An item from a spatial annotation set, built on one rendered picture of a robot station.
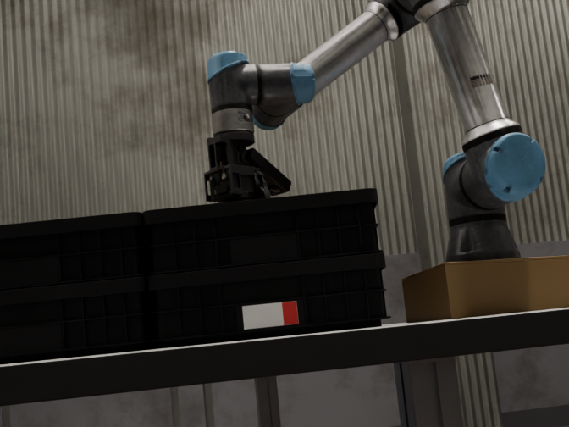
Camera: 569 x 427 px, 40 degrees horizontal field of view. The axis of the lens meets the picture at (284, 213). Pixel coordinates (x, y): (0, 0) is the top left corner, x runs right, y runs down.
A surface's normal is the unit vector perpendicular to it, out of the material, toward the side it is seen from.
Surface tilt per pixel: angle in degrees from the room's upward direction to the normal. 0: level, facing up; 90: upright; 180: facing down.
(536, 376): 90
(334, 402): 90
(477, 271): 90
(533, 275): 90
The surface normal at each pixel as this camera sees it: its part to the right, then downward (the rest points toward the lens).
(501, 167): 0.23, -0.07
